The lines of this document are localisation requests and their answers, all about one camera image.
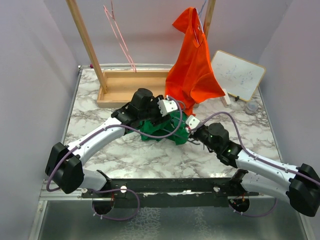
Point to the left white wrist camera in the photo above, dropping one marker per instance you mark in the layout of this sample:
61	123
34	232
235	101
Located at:
166	107

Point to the small whiteboard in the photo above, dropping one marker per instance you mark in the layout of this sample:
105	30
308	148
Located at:
239	77

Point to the blue grey plastic hanger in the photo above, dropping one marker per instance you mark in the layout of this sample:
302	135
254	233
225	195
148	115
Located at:
190	140

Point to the clear plastic cup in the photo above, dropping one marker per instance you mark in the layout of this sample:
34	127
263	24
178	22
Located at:
251	107

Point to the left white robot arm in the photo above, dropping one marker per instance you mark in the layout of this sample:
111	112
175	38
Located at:
65	162

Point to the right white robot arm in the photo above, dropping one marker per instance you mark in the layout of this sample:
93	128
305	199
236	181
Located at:
297	185

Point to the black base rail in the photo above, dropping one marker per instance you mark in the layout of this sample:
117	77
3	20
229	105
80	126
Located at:
170	192

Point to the green t shirt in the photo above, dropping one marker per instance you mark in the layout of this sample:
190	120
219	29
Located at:
159	130

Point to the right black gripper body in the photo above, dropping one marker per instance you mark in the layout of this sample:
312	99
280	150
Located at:
201	135

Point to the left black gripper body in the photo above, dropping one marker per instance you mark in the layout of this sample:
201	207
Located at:
154	114

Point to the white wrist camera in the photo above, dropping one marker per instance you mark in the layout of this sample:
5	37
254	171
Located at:
166	107
192	122

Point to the pink wire hanger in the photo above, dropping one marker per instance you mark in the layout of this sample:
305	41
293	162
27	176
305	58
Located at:
110	14

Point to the lilac hanger under orange shirt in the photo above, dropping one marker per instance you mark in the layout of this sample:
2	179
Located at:
199	16

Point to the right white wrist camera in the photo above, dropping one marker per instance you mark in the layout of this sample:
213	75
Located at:
192	122

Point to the orange t shirt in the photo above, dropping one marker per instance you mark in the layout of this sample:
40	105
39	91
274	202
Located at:
191	79

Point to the aluminium frame rail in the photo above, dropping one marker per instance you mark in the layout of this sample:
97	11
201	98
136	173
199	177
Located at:
59	195

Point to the wooden clothes rack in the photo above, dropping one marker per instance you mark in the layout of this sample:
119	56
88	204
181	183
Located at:
152	40

